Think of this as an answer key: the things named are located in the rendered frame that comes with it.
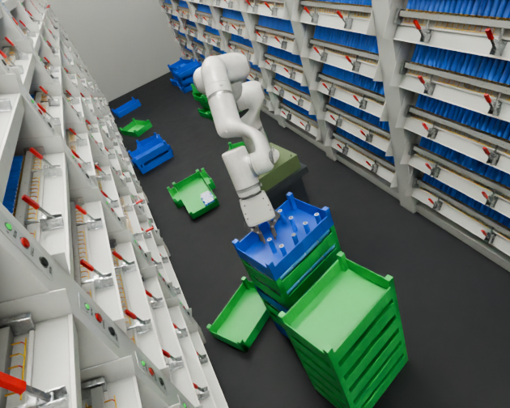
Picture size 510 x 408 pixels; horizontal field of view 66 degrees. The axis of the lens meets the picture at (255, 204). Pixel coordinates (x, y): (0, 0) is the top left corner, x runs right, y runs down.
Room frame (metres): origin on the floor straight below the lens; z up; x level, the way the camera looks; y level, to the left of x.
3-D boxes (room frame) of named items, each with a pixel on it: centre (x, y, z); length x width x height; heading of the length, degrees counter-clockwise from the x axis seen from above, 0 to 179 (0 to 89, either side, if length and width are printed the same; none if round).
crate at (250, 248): (1.04, -0.05, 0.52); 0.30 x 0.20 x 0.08; 117
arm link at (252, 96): (1.82, -0.17, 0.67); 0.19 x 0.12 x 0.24; 79
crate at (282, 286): (1.04, -0.05, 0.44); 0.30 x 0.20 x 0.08; 117
